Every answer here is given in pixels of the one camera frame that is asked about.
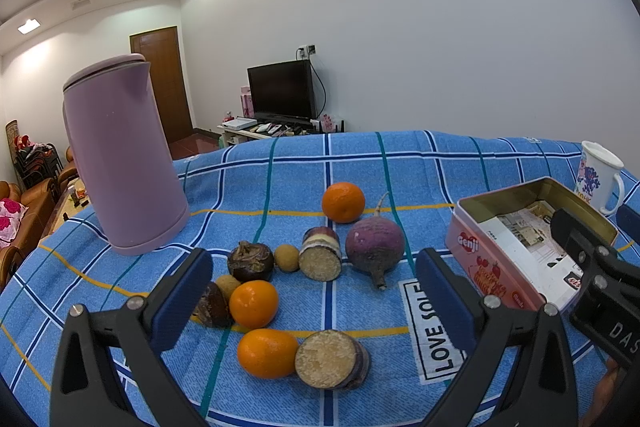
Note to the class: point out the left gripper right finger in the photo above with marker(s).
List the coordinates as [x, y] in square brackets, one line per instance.
[540, 389]

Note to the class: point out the orange tangerine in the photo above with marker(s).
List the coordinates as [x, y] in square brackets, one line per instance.
[343, 202]
[254, 304]

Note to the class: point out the pink metal tin box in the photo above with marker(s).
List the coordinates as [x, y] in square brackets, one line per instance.
[502, 239]

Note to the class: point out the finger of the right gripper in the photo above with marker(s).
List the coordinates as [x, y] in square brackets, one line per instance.
[628, 220]
[586, 248]

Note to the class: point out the brown leather sofa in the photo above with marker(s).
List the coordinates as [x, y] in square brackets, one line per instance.
[40, 202]

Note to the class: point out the person's right hand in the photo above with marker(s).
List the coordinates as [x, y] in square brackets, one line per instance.
[607, 388]

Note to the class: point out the wrinkled passion fruit front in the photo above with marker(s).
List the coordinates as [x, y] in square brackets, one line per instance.
[212, 310]

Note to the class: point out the blue checkered tablecloth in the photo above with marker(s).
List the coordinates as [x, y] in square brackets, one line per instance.
[270, 192]

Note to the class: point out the pink floral cushion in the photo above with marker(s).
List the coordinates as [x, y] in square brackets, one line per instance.
[11, 216]

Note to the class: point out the small longan front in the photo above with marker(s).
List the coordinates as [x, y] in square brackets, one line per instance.
[227, 284]

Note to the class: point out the black television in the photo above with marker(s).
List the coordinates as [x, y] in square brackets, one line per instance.
[282, 89]

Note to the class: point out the white floral mug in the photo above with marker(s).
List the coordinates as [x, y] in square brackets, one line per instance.
[599, 178]

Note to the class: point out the purple round turnip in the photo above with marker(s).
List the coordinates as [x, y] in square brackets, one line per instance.
[375, 245]

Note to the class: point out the white tv stand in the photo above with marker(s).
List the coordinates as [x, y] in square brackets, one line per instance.
[243, 129]

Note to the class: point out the cut purple yam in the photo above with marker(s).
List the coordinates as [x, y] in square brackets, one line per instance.
[332, 360]
[321, 254]

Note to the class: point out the wrinkled passion fruit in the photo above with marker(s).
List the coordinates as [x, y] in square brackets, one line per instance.
[212, 310]
[251, 262]

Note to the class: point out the small longan back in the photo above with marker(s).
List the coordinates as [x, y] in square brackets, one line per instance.
[286, 256]

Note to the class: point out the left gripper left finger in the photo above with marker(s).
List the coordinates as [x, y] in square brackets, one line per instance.
[86, 390]

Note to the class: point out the coffee table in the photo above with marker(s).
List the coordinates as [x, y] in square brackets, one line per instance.
[73, 199]

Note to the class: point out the pink electric kettle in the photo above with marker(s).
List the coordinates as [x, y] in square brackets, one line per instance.
[121, 154]

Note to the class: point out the wrinkled passion fruit back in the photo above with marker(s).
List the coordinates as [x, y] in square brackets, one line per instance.
[251, 262]

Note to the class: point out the oval orange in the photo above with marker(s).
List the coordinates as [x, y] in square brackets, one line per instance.
[267, 353]

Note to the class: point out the small longan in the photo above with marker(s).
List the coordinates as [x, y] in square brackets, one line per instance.
[227, 284]
[286, 256]

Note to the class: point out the brown wooden door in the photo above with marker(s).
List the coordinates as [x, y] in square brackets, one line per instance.
[160, 47]

